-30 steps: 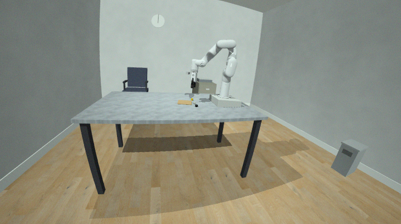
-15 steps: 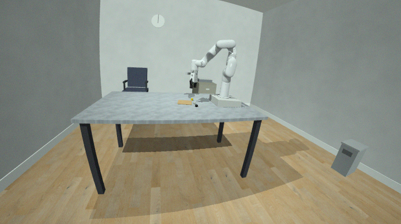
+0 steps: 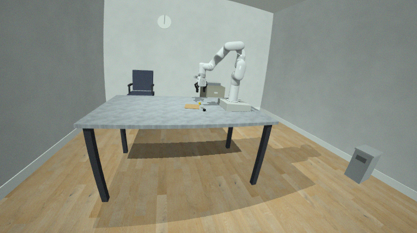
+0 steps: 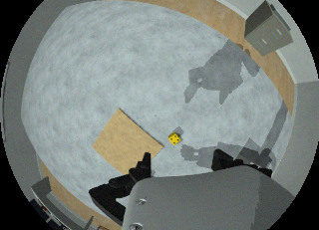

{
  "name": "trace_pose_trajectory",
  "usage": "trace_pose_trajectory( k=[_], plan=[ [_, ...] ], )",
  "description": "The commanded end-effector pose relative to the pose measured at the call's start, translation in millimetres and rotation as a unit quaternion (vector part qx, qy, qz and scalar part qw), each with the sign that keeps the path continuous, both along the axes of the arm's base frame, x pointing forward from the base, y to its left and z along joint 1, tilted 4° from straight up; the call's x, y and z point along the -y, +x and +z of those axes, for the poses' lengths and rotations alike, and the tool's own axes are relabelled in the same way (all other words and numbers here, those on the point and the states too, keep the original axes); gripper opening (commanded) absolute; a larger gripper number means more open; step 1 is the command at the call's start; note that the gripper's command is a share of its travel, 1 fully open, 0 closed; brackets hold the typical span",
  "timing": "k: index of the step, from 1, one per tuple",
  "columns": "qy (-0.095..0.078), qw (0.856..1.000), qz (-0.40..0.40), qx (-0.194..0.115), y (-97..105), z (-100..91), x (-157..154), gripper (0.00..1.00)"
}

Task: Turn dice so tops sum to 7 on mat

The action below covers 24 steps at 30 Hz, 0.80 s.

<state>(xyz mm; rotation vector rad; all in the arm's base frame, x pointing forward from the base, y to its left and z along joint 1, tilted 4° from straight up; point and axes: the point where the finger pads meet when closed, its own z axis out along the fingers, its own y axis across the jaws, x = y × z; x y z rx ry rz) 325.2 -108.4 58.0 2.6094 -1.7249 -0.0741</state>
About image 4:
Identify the tan square mat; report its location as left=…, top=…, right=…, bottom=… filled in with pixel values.
left=92, top=109, right=163, bottom=175

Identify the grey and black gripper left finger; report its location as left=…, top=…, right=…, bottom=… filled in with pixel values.
left=89, top=152, right=152, bottom=226

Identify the yellow die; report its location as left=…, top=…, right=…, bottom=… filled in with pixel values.
left=168, top=132, right=180, bottom=145

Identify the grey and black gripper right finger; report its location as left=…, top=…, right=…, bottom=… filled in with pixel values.
left=211, top=149, right=272, bottom=177

